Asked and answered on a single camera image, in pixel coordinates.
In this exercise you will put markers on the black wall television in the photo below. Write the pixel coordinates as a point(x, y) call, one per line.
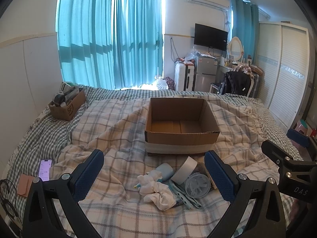
point(210, 37)

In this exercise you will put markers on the white cloth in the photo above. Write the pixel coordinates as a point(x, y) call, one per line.
point(160, 195)

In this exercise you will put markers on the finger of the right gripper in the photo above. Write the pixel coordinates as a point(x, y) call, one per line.
point(276, 154)
point(298, 139)

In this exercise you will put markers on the chair with black jacket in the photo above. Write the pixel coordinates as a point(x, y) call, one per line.
point(237, 81)

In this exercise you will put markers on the checked green bed sheet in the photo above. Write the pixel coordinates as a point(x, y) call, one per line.
point(47, 136)

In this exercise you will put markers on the small cardboard box with items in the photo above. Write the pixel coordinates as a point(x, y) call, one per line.
point(67, 101)

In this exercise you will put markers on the plaid beige blanket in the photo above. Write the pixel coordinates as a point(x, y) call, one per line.
point(114, 204)

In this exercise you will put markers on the white plush toy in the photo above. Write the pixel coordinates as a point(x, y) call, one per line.
point(148, 183)

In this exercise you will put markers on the white tape roll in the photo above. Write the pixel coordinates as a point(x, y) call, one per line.
point(184, 171)

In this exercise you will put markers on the teal folding hanger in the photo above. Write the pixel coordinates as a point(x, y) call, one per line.
point(181, 195)

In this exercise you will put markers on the middle teal curtain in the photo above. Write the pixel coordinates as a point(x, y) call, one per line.
point(137, 42)

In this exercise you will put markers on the silver mini fridge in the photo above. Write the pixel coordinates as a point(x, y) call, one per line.
point(206, 70)

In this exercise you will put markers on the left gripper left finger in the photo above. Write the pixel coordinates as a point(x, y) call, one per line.
point(40, 216)

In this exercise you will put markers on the right teal curtain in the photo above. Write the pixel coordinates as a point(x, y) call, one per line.
point(246, 25)

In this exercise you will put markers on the white suitcase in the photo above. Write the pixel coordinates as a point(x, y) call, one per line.
point(184, 76)

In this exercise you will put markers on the left teal curtain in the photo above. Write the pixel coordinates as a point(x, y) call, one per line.
point(84, 40)

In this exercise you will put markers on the clear plastic jar blue label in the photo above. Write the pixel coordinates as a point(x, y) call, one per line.
point(198, 184)

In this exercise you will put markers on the light blue earbuds case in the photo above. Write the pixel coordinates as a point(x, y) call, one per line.
point(166, 171)

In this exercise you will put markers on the teal curtain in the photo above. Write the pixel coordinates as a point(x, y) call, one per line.
point(84, 40)
point(137, 42)
point(246, 25)

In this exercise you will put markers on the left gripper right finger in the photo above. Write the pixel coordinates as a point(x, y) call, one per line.
point(267, 217)

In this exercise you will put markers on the white dressing table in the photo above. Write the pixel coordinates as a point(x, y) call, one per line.
point(221, 70)

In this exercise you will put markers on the large open cardboard box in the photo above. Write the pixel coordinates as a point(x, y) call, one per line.
point(180, 126)

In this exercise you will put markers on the white plastic bag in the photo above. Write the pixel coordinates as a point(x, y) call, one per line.
point(160, 84)

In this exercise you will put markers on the white oval mirror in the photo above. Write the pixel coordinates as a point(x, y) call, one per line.
point(235, 49)

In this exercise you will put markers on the smartphone with lit screen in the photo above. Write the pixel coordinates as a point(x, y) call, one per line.
point(45, 165)

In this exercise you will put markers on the white louvered wardrobe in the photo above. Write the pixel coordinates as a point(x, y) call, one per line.
point(283, 54)

